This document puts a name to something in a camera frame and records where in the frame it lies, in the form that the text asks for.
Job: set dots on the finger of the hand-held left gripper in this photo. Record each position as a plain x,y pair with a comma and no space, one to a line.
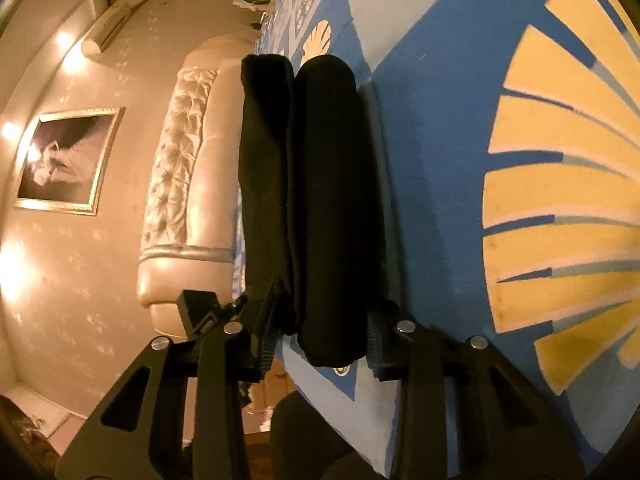
197,310

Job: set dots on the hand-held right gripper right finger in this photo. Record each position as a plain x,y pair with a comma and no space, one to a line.
373,347

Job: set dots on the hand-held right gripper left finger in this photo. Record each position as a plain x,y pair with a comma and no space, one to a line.
265,342

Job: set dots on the black pants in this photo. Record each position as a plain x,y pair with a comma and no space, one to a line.
325,200

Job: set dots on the person's dark clothed leg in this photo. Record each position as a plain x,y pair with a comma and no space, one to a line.
310,440

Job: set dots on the white tufted headboard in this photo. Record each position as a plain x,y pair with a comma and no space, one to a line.
190,170

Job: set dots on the blue printed blanket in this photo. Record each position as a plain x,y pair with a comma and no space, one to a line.
430,160

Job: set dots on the white air conditioner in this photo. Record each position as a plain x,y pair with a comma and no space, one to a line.
112,27

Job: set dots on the framed wall picture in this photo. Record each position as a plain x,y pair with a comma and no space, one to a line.
65,160

